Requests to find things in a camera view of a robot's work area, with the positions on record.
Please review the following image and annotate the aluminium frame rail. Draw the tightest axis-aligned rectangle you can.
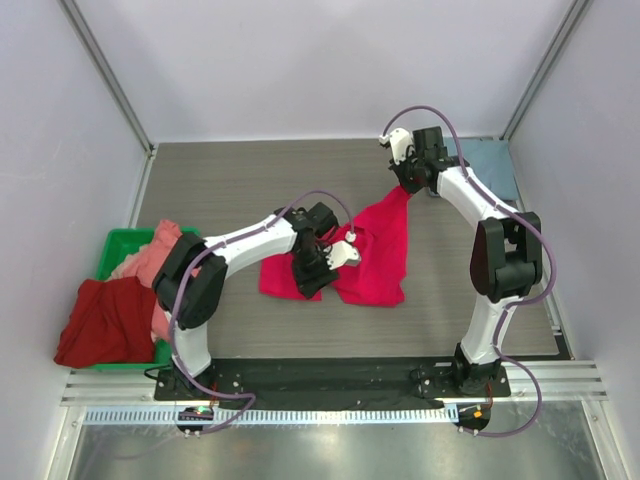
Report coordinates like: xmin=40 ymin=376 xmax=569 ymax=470
xmin=61 ymin=358 xmax=608 ymax=411

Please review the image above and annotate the dark red t shirt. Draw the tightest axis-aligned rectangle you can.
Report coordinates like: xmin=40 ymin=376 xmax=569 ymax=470
xmin=54 ymin=277 xmax=156 ymax=369

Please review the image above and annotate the green plastic bin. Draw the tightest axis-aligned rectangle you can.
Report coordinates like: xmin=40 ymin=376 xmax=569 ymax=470
xmin=90 ymin=228 xmax=171 ymax=371

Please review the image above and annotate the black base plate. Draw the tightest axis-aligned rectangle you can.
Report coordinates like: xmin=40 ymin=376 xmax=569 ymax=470
xmin=152 ymin=356 xmax=512 ymax=412

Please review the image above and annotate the folded blue t shirt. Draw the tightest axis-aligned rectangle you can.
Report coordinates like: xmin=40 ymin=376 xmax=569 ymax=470
xmin=460 ymin=138 xmax=519 ymax=202

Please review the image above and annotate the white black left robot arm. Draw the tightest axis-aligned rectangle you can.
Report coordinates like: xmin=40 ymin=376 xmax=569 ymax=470
xmin=152 ymin=202 xmax=339 ymax=400

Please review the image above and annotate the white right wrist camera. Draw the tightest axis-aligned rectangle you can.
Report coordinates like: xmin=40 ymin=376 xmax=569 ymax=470
xmin=379 ymin=128 xmax=415 ymax=165

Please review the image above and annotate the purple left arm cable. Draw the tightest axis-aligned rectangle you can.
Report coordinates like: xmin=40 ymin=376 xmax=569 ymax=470
xmin=168 ymin=189 xmax=357 ymax=433

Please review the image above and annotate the hot pink t shirt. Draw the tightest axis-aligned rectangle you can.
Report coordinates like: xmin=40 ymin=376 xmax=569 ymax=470
xmin=258 ymin=186 xmax=411 ymax=307

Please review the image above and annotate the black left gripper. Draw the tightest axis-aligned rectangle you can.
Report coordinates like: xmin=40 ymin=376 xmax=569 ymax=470
xmin=291 ymin=245 xmax=340 ymax=300

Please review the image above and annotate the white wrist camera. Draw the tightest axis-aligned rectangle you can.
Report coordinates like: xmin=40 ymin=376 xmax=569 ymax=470
xmin=324 ymin=230 xmax=361 ymax=270
xmin=379 ymin=128 xmax=415 ymax=165

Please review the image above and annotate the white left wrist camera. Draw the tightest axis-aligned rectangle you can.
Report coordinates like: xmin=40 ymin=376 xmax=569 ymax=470
xmin=324 ymin=230 xmax=361 ymax=270

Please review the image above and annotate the salmon pink t shirt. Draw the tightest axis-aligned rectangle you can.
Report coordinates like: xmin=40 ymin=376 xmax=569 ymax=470
xmin=108 ymin=219 xmax=183 ymax=341

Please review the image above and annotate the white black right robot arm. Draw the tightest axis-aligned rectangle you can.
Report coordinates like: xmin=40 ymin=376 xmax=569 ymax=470
xmin=379 ymin=127 xmax=542 ymax=396

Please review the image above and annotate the slotted white cable duct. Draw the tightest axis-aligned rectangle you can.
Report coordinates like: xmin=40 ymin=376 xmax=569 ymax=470
xmin=84 ymin=404 xmax=459 ymax=426

